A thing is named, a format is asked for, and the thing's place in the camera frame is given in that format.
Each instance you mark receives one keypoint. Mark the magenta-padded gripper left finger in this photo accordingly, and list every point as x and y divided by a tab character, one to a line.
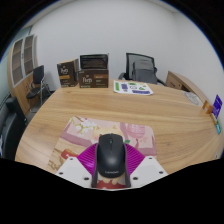
75	168

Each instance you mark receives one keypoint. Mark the wide brown cardboard box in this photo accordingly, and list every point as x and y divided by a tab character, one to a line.
94	78

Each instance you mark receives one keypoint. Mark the small tan box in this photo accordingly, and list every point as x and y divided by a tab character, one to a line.
215	119

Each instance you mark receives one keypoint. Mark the black visitor chair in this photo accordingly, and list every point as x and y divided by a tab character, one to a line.
37	83

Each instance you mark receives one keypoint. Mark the purple standing card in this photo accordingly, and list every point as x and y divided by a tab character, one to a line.
217	106

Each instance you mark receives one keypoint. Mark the pink cartoon-print mouse pad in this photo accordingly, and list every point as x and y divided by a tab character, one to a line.
83	131

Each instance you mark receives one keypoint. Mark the black computer mouse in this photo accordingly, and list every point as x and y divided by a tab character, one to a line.
111	156

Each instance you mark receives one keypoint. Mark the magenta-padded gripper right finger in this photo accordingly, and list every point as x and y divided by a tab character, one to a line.
146	168

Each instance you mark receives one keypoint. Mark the black leather sofa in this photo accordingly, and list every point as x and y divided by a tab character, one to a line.
10	126

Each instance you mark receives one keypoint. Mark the orange cardboard box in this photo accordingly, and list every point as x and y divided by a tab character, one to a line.
207	107

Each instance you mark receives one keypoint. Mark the grey mesh office chair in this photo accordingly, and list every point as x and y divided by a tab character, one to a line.
143	70

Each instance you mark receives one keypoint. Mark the tall brown cardboard box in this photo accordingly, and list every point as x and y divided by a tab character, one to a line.
66	74

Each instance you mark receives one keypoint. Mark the black open box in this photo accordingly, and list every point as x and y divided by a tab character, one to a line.
94	61

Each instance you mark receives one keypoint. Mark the white sheet with green-purple print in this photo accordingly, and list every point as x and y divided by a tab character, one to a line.
131	88

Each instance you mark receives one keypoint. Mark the wooden shelf unit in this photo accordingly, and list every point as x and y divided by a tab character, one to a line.
20	66

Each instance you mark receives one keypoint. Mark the low wooden side cabinet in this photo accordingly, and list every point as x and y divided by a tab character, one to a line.
181	82

